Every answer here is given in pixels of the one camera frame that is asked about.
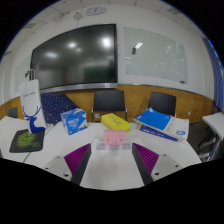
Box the blue writing pad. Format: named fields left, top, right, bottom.
left=133, top=107, right=190, bottom=141

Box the white paper bag blue deer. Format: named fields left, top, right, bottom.
left=19, top=68, right=48, bottom=134

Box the large glass whiteboard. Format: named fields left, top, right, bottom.
left=123, top=26, right=189, bottom=85

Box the blue tissue box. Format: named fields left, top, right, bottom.
left=60, top=107, right=89, bottom=136

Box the navy dotted umbrella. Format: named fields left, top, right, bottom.
left=40, top=92, right=80, bottom=126

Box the black mouse pad green print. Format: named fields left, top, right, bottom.
left=8, top=129, right=46, bottom=154

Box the small glass whiteboard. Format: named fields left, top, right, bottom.
left=13, top=54, right=33, bottom=95

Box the black chair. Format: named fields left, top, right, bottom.
left=91, top=89, right=128, bottom=123
left=146, top=91, right=178, bottom=118

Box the white side table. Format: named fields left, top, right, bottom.
left=198, top=111, right=224, bottom=163

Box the large black wall display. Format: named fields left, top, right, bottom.
left=29, top=23, right=119, bottom=95

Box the dark blue notebook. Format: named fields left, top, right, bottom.
left=137, top=123, right=181, bottom=143

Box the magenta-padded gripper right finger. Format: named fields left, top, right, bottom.
left=131, top=142, right=184, bottom=186

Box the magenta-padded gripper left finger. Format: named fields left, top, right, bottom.
left=42, top=143, right=93, bottom=186

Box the yellow box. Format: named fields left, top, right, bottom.
left=100, top=112, right=132, bottom=133

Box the dark grey chair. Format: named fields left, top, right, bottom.
left=7, top=106, right=19, bottom=119

